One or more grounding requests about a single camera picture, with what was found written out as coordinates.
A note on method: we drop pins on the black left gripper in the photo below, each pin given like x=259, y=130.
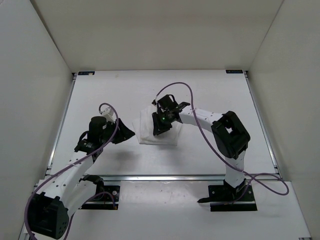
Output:
x=124, y=133

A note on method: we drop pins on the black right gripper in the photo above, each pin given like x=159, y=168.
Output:
x=159, y=128

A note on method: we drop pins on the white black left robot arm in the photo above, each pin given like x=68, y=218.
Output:
x=51, y=207

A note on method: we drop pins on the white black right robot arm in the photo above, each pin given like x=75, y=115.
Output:
x=230, y=135

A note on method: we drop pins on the blue label left corner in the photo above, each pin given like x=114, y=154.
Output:
x=86, y=73

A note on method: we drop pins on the blue label corner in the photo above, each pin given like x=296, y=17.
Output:
x=86, y=73
x=234, y=71

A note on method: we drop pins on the blue label right corner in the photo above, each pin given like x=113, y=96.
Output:
x=234, y=71

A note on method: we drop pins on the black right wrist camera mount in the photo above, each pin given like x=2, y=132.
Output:
x=168, y=103

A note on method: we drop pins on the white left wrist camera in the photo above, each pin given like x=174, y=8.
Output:
x=108, y=114

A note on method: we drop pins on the aluminium table edge rail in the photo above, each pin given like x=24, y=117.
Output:
x=164, y=178

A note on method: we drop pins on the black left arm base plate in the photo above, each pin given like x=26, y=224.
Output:
x=107, y=198

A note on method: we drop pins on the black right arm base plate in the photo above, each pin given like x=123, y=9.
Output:
x=222, y=200

